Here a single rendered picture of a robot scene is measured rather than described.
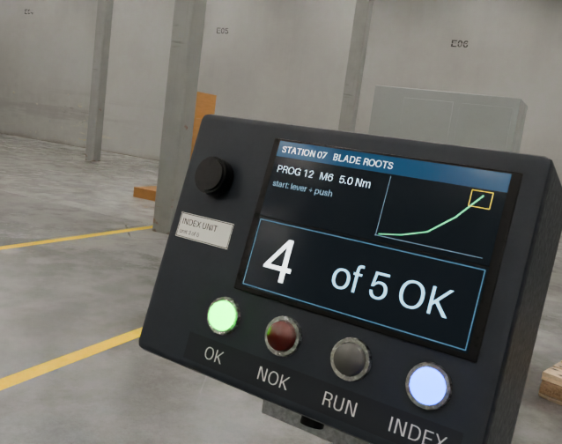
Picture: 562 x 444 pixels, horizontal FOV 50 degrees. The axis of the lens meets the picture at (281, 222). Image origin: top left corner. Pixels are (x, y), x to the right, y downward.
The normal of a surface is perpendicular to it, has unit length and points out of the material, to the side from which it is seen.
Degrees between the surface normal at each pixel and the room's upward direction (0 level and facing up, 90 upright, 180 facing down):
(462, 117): 90
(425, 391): 79
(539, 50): 90
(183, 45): 90
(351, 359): 75
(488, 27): 90
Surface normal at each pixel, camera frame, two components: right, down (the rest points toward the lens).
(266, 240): -0.48, -0.19
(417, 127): -0.44, 0.08
